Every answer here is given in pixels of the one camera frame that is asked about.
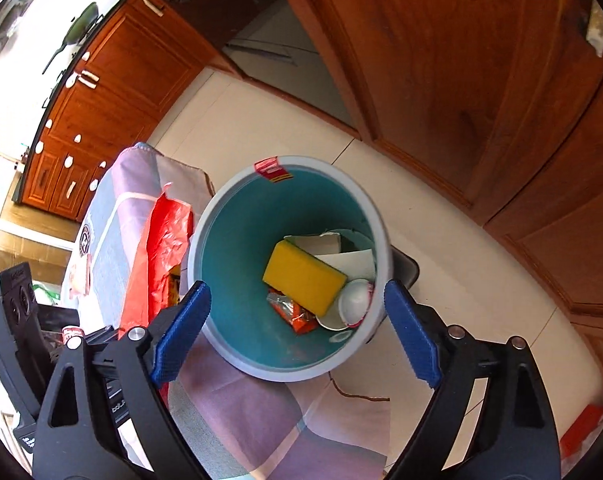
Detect yellow green sponge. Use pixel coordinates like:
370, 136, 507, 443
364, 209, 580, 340
262, 239, 348, 317

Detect wooden kitchen cabinets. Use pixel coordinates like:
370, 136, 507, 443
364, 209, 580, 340
11, 0, 603, 461

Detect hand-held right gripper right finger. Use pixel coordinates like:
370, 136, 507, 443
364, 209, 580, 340
384, 280, 562, 480

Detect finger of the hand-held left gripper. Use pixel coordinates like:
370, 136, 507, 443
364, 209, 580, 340
35, 305, 81, 333

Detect dark wok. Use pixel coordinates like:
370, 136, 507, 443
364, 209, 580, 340
42, 2, 104, 75

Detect large red snack bag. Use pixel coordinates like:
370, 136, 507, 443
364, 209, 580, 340
118, 182, 194, 331

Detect small red snack wrapper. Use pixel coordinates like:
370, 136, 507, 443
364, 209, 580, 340
267, 290, 319, 336

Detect black plastic object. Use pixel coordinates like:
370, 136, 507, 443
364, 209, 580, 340
389, 247, 421, 288

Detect leaf print paper cup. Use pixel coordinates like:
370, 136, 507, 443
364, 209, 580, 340
316, 280, 375, 333

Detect built-in black oven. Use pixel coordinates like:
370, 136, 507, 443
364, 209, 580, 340
141, 0, 362, 136

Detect plaid tablecloth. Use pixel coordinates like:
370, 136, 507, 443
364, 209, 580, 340
64, 142, 392, 480

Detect brown string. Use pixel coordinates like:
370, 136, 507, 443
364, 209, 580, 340
329, 374, 391, 405

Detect grey teal bin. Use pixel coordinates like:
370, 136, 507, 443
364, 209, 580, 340
187, 155, 395, 383

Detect green cardboard box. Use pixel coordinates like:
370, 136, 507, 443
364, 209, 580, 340
284, 230, 377, 283

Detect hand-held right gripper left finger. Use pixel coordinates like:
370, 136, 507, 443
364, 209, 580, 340
32, 281, 213, 480

